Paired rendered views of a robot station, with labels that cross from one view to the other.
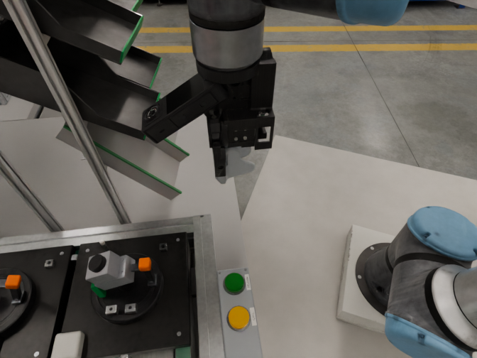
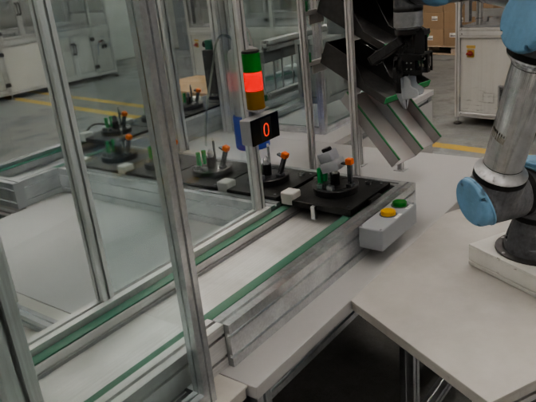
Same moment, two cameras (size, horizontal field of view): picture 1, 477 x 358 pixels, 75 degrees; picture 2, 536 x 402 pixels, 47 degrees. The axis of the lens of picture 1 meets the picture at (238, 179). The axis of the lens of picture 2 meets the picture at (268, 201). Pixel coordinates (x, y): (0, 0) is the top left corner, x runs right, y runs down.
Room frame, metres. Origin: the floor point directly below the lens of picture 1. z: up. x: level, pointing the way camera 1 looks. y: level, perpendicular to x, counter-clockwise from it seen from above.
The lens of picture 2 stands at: (-1.10, -0.90, 1.63)
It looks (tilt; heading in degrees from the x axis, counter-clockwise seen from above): 21 degrees down; 47
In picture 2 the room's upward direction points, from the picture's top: 6 degrees counter-clockwise
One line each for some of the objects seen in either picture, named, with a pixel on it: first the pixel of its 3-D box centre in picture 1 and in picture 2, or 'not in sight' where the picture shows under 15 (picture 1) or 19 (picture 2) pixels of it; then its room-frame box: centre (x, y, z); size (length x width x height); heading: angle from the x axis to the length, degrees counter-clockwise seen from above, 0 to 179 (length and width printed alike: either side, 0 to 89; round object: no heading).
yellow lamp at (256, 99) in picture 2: not in sight; (255, 99); (0.04, 0.32, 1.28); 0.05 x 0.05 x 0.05
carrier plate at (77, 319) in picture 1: (130, 290); (336, 193); (0.25, 0.22, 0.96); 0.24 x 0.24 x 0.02; 8
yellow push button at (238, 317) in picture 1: (238, 317); (388, 213); (0.19, 0.00, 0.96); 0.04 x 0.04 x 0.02
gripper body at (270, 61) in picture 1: (235, 101); (411, 52); (0.33, 0.00, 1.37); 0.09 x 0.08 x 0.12; 98
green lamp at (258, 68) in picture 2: not in sight; (251, 61); (0.04, 0.32, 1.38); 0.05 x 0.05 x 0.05
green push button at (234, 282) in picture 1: (234, 283); (400, 204); (0.26, 0.01, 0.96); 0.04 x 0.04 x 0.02
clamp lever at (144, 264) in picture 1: (143, 271); (347, 170); (0.25, 0.18, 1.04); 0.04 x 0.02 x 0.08; 98
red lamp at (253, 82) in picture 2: not in sight; (253, 80); (0.04, 0.32, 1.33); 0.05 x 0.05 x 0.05
